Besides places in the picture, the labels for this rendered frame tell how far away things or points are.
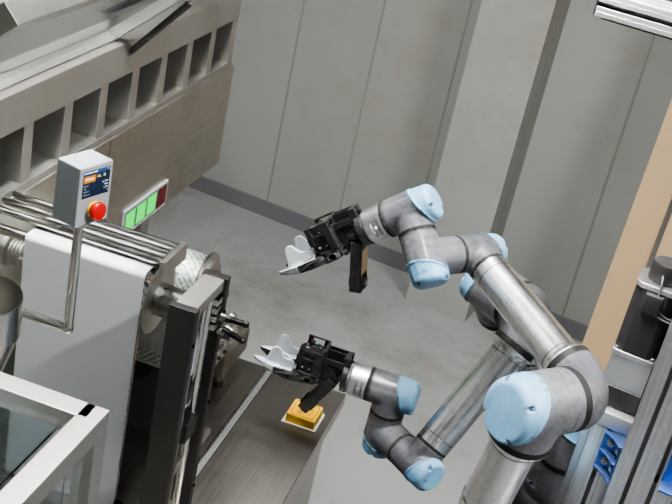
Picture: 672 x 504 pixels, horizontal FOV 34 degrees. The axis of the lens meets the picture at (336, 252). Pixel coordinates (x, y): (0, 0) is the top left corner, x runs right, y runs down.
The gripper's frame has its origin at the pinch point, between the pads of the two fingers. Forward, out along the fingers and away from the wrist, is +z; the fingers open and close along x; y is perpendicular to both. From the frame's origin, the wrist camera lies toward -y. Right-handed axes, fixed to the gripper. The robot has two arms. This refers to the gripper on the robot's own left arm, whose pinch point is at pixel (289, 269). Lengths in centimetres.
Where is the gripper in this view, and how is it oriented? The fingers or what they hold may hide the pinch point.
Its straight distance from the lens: 230.1
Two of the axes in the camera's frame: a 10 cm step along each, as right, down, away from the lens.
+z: -8.4, 3.4, 4.2
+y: -4.6, -8.6, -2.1
